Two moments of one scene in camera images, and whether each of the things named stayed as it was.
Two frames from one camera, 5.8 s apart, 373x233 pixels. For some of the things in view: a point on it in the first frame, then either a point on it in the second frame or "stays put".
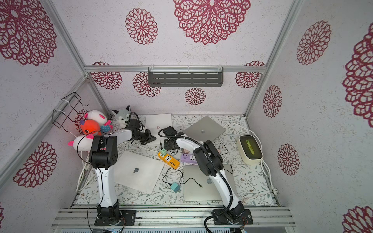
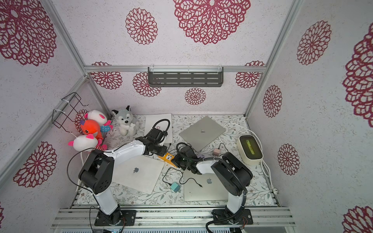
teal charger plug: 175,187 stays put
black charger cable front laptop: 182,174 stays put
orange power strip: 169,160 stays put
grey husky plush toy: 121,118 stays put
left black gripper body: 144,138 -> 160,150
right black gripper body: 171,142 -> 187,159
